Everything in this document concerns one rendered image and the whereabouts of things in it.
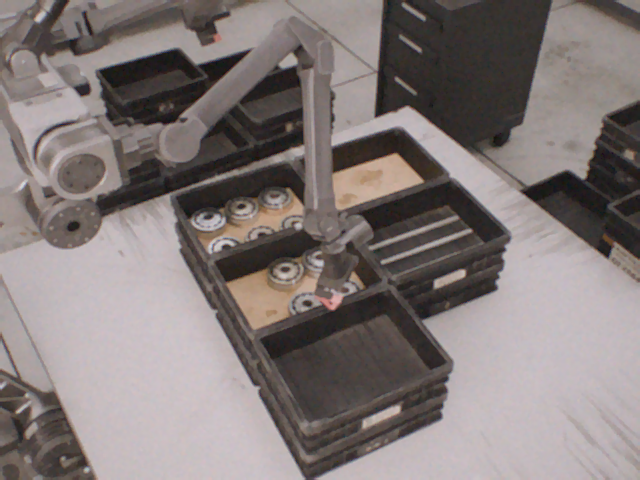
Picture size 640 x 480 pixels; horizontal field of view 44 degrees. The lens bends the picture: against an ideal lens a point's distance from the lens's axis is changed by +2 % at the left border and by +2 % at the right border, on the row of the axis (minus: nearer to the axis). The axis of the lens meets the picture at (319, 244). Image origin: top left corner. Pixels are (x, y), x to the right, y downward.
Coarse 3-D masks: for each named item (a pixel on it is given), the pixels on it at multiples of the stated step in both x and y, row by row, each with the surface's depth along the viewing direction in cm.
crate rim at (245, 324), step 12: (300, 228) 218; (264, 240) 214; (276, 240) 215; (228, 252) 210; (240, 252) 211; (360, 252) 211; (372, 264) 209; (216, 276) 204; (384, 276) 204; (228, 288) 201; (372, 288) 201; (228, 300) 199; (300, 312) 195; (312, 312) 195; (240, 324) 195; (276, 324) 192; (252, 336) 191
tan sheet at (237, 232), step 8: (256, 200) 242; (296, 200) 242; (224, 208) 239; (296, 208) 239; (264, 216) 236; (272, 216) 236; (280, 216) 236; (256, 224) 234; (264, 224) 234; (272, 224) 234; (224, 232) 231; (232, 232) 231; (240, 232) 231; (200, 240) 228; (208, 240) 228; (240, 240) 229
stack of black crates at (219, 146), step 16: (224, 128) 341; (208, 144) 338; (224, 144) 339; (240, 144) 331; (160, 160) 330; (192, 160) 330; (208, 160) 313; (224, 160) 317; (240, 160) 323; (176, 176) 308; (192, 176) 314; (208, 176) 318
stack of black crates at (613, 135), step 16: (624, 112) 324; (608, 128) 318; (624, 128) 330; (608, 144) 322; (624, 144) 314; (592, 160) 332; (608, 160) 325; (624, 160) 316; (592, 176) 335; (608, 176) 326; (624, 176) 320; (608, 192) 331; (624, 192) 324
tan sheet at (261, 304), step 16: (304, 272) 219; (240, 288) 214; (256, 288) 214; (272, 288) 215; (304, 288) 215; (240, 304) 210; (256, 304) 210; (272, 304) 210; (288, 304) 210; (256, 320) 206; (272, 320) 206
